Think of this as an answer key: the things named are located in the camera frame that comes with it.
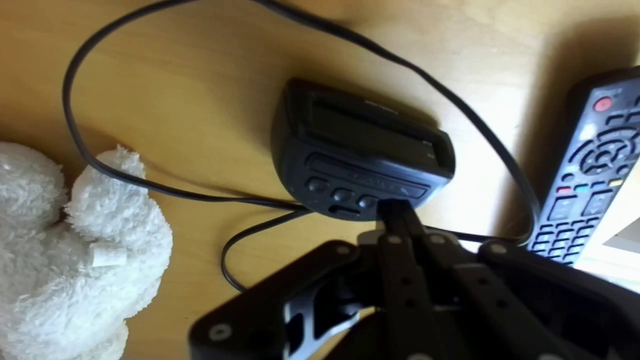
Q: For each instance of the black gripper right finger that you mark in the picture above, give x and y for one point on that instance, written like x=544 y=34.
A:
x=507 y=307

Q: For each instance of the black TV remote control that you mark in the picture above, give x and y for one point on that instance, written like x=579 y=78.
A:
x=592 y=167

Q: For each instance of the white plush toy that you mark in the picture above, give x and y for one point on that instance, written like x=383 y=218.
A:
x=72 y=266

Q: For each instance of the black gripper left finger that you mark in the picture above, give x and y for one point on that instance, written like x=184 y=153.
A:
x=292 y=313

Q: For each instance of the black bedside alarm clock radio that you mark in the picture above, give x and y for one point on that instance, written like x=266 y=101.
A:
x=352 y=147

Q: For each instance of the wooden table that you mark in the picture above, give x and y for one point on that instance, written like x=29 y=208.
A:
x=200 y=101

